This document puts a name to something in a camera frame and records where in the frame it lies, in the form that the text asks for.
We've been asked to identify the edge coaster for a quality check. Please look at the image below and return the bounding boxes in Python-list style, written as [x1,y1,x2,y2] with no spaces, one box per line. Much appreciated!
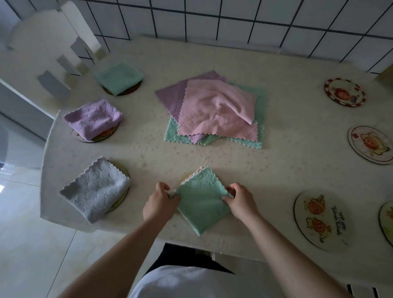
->
[378,201,393,248]

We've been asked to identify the brown cartoon coaster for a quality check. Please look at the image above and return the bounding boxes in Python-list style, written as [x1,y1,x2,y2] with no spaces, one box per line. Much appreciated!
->
[102,80,142,96]

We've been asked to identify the person's right forearm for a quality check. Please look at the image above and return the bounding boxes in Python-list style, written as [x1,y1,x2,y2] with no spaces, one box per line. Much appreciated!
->
[245,213,354,298]

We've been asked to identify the person's black trousers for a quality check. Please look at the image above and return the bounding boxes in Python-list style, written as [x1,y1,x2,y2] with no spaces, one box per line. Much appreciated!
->
[144,243,235,275]

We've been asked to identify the person's right hand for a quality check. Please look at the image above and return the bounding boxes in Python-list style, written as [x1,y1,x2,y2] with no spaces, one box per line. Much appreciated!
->
[221,183,260,225]

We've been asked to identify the person's white shirt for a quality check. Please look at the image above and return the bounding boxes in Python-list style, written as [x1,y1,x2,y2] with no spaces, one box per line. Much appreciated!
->
[129,265,277,298]

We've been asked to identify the grey cloth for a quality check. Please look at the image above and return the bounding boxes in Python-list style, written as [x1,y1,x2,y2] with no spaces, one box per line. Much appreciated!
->
[59,156,132,224]

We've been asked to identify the white cartoon coaster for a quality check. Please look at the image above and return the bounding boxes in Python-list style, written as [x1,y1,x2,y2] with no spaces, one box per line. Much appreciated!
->
[347,125,393,165]

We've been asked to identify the person's left hand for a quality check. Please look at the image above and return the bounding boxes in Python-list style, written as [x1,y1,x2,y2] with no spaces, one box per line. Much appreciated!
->
[142,182,181,225]

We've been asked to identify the person's left forearm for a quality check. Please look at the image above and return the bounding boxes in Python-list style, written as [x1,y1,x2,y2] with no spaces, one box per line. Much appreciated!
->
[56,214,172,298]

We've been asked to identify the two peach figures coaster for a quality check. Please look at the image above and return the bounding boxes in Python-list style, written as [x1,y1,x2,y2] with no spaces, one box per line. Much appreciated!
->
[294,190,354,252]

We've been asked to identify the red rimmed small coaster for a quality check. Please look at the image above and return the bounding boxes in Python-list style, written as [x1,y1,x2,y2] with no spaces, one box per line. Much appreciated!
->
[324,77,366,108]

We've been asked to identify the green character round coaster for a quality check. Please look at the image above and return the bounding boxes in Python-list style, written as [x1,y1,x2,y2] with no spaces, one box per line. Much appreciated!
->
[104,164,131,214]

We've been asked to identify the cream strip cartoon coaster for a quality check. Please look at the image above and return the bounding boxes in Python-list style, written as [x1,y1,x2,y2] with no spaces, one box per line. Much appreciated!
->
[178,170,197,221]

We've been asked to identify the have a nice day coaster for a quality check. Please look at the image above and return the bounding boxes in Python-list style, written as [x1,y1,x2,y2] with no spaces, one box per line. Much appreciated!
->
[71,122,120,144]

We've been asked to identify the cream speckled tablecloth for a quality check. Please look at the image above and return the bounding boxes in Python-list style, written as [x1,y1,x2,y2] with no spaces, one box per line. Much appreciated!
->
[40,35,393,289]

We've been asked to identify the white cabinet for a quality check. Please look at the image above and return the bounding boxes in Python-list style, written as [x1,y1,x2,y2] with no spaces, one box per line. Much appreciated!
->
[0,79,56,169]

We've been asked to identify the white slatted chair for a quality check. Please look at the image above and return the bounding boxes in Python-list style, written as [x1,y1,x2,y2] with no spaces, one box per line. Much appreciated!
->
[343,278,393,298]
[0,0,106,117]

